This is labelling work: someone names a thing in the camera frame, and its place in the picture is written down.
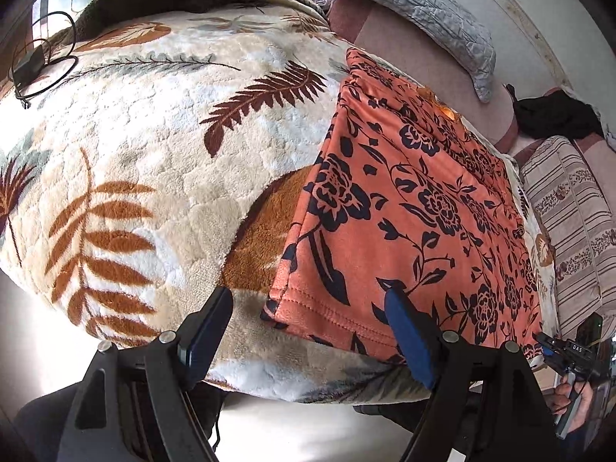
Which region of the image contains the grey quilted pillow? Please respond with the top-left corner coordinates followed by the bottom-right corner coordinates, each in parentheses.
top-left (371, 0), bottom-right (496, 103)

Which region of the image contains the black cloth item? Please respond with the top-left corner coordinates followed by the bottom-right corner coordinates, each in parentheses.
top-left (506, 84), bottom-right (603, 140)

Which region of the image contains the orange floral garment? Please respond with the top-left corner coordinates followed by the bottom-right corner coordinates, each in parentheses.
top-left (262, 49), bottom-right (543, 364)

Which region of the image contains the beige striped pillow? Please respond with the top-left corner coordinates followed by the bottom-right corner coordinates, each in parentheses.
top-left (521, 137), bottom-right (615, 340)

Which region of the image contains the person's right hand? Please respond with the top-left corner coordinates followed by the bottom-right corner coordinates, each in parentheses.
top-left (543, 375), bottom-right (595, 434)

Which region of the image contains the cream leaf-print fleece blanket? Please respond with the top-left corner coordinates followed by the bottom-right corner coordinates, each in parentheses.
top-left (1, 3), bottom-right (559, 403)

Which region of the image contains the pink bed sheet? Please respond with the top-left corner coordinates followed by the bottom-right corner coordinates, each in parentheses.
top-left (326, 0), bottom-right (616, 193)

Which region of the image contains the black cable with adapter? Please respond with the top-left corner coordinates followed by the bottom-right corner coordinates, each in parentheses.
top-left (8, 10), bottom-right (80, 110)

